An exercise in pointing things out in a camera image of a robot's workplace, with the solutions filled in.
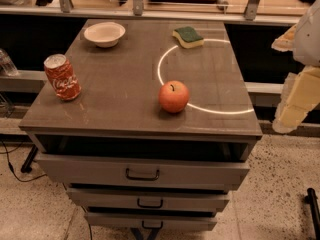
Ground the red apple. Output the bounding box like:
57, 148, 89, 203
158, 81, 190, 113

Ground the green yellow sponge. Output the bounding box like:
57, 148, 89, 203
172, 26, 204, 49

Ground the clear plastic bottle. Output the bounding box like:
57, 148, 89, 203
0, 49, 18, 76

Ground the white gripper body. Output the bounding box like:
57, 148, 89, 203
293, 0, 320, 67

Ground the bottom drawer with handle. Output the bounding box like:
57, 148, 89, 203
85, 212, 217, 231

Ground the black stand leg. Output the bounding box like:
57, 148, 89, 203
21, 145, 38, 173

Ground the drawer with handle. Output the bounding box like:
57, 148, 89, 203
67, 188, 229, 213
38, 153, 249, 191
85, 212, 217, 231

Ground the black floor cable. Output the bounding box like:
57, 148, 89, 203
0, 139, 48, 184

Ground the top drawer with handle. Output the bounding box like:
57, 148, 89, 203
38, 153, 249, 191

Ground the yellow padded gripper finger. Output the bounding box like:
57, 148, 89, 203
272, 66, 320, 134
271, 25, 297, 52

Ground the red coca-cola can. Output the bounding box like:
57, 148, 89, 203
44, 54, 81, 101

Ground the grey drawer cabinet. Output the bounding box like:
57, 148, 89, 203
21, 20, 262, 218

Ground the middle drawer with handle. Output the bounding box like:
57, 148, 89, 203
67, 188, 229, 213

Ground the white paper bowl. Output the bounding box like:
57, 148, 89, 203
84, 22, 126, 48

